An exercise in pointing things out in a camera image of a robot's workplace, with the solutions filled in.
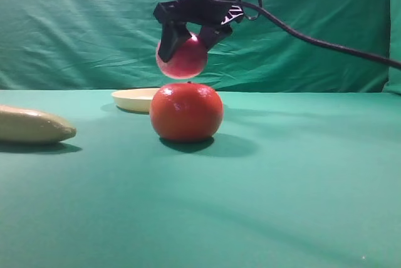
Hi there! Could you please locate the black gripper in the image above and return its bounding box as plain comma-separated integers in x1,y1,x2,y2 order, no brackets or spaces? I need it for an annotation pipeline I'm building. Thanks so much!
154,0,244,62

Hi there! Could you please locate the red apple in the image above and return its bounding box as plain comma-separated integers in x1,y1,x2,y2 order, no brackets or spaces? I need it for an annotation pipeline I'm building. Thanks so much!
155,33,208,80

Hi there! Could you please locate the pale yellow plate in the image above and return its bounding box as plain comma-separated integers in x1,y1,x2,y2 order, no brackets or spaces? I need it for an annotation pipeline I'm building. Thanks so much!
111,88,159,113

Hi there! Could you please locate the orange tangerine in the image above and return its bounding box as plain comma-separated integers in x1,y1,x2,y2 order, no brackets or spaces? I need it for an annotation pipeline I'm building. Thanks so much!
149,82,224,142

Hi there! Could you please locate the green backdrop cloth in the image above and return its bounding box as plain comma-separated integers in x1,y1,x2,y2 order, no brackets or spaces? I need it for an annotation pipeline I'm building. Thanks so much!
1,0,400,93

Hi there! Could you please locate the yellow banana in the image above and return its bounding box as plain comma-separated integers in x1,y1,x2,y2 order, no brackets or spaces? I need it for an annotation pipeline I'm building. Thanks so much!
1,105,77,144

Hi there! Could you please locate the black cable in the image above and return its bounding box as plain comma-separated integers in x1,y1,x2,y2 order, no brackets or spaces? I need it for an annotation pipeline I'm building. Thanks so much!
162,0,401,70

